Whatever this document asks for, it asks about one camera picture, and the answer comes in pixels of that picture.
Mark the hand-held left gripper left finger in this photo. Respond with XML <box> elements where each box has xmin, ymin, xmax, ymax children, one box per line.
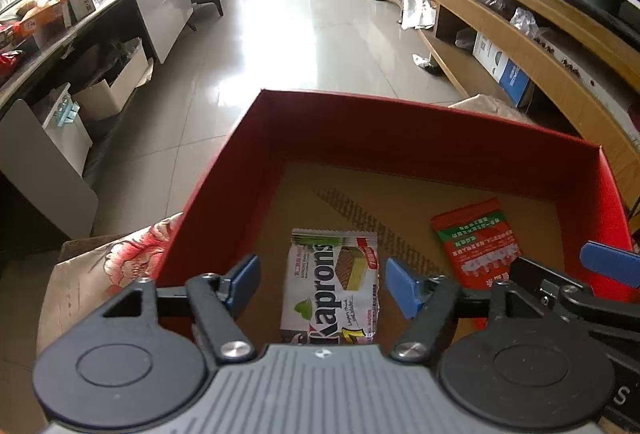
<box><xmin>102</xmin><ymin>254</ymin><xmax>262</xmax><ymax>363</ymax></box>

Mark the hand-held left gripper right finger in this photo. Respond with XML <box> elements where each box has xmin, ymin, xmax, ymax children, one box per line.
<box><xmin>384</xmin><ymin>258</ymin><xmax>546</xmax><ymax>363</ymax></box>

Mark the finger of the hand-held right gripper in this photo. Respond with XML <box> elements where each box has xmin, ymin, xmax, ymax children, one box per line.
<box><xmin>580</xmin><ymin>241</ymin><xmax>640</xmax><ymax>291</ymax></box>
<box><xmin>509</xmin><ymin>255</ymin><xmax>601</xmax><ymax>310</ymax></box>

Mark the white wafer snack packet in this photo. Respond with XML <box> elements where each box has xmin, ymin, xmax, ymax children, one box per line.
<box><xmin>280</xmin><ymin>228</ymin><xmax>382</xmax><ymax>346</ymax></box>

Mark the red and green snack packet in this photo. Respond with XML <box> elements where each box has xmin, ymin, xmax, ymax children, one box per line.
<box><xmin>431</xmin><ymin>197</ymin><xmax>523</xmax><ymax>290</ymax></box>

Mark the red cardboard box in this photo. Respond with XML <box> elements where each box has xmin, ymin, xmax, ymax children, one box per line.
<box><xmin>152</xmin><ymin>89</ymin><xmax>635</xmax><ymax>350</ymax></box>

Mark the silver media player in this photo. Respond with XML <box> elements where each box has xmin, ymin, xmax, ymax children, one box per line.
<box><xmin>534</xmin><ymin>31</ymin><xmax>602</xmax><ymax>86</ymax></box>

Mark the white and blue box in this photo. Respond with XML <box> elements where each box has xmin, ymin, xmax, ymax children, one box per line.
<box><xmin>472</xmin><ymin>31</ymin><xmax>532</xmax><ymax>108</ymax></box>

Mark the crumpled wrapper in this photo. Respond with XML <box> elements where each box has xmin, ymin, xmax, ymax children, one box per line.
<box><xmin>411</xmin><ymin>54</ymin><xmax>442</xmax><ymax>76</ymax></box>

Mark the wooden television cabinet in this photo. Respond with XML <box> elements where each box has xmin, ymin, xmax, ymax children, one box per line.
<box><xmin>364</xmin><ymin>0</ymin><xmax>640</xmax><ymax>220</ymax></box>

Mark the white storage bin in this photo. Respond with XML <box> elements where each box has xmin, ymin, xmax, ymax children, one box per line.
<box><xmin>74</xmin><ymin>45</ymin><xmax>152</xmax><ymax>121</ymax></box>

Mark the large white cabinet panel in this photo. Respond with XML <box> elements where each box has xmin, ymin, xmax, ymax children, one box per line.
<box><xmin>0</xmin><ymin>98</ymin><xmax>99</xmax><ymax>239</ymax></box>

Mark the white shopping bag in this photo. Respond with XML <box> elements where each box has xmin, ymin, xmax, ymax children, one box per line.
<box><xmin>399</xmin><ymin>0</ymin><xmax>437</xmax><ymax>31</ymax></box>

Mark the white cabinet door panel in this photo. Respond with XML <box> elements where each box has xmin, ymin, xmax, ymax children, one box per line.
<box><xmin>135</xmin><ymin>0</ymin><xmax>194</xmax><ymax>64</ymax></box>

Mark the long dark counter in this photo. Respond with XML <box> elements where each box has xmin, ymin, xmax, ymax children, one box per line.
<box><xmin>0</xmin><ymin>0</ymin><xmax>182</xmax><ymax>120</ymax></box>

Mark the small white carton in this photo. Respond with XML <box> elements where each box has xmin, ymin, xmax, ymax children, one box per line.
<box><xmin>65</xmin><ymin>0</ymin><xmax>99</xmax><ymax>21</ymax></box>

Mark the orange snack carton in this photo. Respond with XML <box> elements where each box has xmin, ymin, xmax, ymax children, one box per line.
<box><xmin>12</xmin><ymin>6</ymin><xmax>67</xmax><ymax>41</ymax></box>

